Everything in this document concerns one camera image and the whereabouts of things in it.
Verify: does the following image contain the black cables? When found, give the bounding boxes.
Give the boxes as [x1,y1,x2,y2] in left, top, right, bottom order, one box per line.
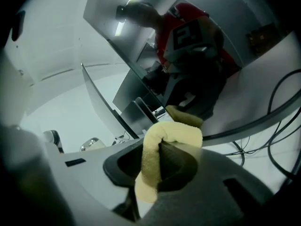
[267,69,301,181]

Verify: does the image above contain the wide curved black monitor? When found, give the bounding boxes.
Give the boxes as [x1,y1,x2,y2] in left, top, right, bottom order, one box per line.
[82,0,301,148]

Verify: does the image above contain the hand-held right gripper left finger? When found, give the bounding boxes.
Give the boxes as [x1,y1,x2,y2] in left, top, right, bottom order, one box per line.
[42,137,156,226]

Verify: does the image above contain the yellow cloth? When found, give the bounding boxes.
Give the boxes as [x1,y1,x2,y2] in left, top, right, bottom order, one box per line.
[134,121,203,203]

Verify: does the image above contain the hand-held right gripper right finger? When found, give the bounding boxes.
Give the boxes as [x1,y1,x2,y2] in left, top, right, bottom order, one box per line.
[138,141,277,226]

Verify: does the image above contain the flat black monitor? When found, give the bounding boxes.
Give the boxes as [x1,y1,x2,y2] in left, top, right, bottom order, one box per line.
[81,63,140,140]

